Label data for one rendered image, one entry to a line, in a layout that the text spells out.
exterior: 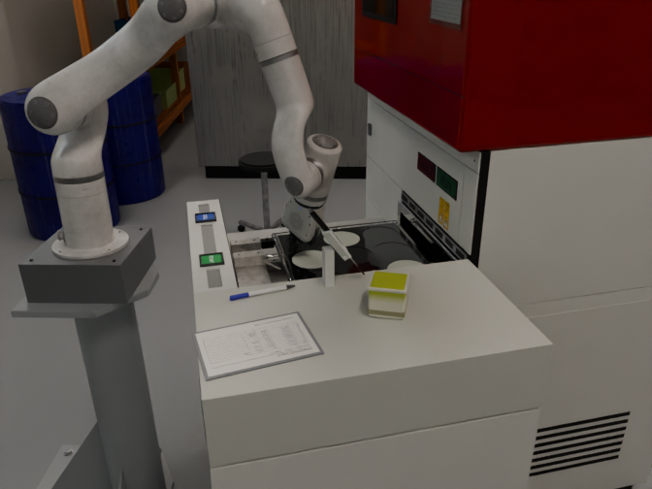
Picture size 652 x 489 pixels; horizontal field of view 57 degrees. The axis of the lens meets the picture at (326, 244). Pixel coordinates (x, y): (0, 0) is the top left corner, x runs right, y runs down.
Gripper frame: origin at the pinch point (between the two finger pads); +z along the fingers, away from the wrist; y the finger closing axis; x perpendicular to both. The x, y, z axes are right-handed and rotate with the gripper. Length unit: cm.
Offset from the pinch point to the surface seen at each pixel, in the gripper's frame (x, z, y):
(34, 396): -35, 127, -80
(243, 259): -11.8, 4.3, -6.3
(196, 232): -16.7, 3.0, -19.5
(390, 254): 15.4, -4.5, 18.8
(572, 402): 44, 20, 74
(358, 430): -35, -10, 49
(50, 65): 171, 195, -464
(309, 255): 1.2, 0.6, 4.4
